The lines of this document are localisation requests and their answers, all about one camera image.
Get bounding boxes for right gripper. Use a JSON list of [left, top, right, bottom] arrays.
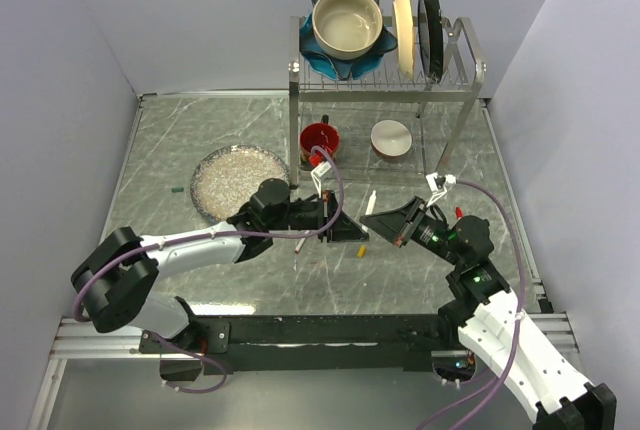
[[359, 196, 463, 266]]

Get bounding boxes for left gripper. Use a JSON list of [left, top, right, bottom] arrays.
[[268, 190, 369, 243]]

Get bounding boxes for white pen green tip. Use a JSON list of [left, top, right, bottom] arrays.
[[365, 190, 377, 215]]

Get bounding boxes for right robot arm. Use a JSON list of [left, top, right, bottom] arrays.
[[360, 197, 617, 429]]

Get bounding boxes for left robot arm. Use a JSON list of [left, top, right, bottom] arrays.
[[71, 179, 369, 352]]

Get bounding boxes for white pen red tip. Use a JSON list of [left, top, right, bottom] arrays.
[[294, 231, 310, 254]]

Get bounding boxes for small white bowl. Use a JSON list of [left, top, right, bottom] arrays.
[[370, 120, 413, 160]]

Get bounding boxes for red and black mug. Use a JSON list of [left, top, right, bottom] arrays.
[[299, 115, 341, 168]]

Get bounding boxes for speckled ceramic plate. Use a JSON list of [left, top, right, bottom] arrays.
[[190, 144, 289, 224]]

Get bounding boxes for blue flower-shaped bowl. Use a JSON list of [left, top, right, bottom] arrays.
[[299, 0, 397, 80]]

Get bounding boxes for black base bar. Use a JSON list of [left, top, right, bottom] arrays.
[[139, 314, 463, 373]]

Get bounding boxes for steel dish rack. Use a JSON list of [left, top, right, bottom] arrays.
[[288, 16, 487, 187]]

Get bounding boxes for cream plate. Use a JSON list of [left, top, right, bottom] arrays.
[[392, 0, 415, 82]]

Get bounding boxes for beige ceramic bowl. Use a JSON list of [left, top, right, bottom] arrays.
[[311, 0, 384, 60]]

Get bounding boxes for black plate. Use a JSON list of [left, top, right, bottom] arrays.
[[417, 0, 444, 83]]

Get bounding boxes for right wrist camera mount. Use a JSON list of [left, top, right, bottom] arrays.
[[425, 172, 457, 207]]

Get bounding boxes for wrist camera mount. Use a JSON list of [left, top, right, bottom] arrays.
[[308, 146, 334, 197], [425, 172, 457, 207]]

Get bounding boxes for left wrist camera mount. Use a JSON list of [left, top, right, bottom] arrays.
[[308, 146, 334, 197]]

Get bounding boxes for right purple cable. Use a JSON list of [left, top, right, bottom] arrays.
[[414, 178, 529, 430]]

